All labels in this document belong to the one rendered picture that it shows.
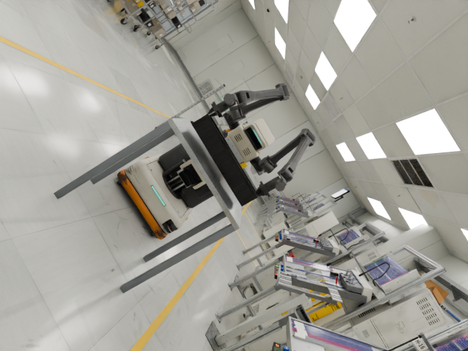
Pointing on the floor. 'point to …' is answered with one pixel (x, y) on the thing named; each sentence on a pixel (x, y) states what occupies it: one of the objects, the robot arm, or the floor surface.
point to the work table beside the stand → (182, 125)
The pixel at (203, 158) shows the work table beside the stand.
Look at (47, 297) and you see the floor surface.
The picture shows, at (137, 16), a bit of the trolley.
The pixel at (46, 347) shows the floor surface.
